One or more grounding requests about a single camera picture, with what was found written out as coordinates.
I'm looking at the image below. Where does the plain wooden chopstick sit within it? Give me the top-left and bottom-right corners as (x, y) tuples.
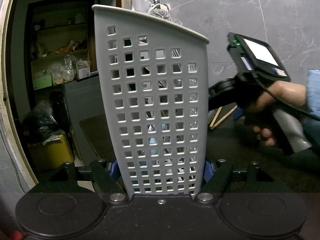
(209, 107), (222, 128)
(210, 105), (238, 129)

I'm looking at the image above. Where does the yellow bin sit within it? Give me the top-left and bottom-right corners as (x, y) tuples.
(42, 130), (74, 168)

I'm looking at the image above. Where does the dark grey cabinet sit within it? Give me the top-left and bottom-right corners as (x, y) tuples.
(63, 75), (105, 165)

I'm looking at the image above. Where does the grey perforated utensil basket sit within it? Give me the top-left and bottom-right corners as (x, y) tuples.
(92, 4), (209, 196)

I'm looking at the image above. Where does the blue sleeve forearm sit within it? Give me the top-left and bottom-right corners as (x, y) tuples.
(303, 70), (320, 146)

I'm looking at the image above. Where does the clear plastic bag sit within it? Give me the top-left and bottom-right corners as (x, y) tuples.
(131, 0), (182, 25)

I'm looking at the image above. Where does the person right hand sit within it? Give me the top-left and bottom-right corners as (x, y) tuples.
(248, 81), (306, 146)

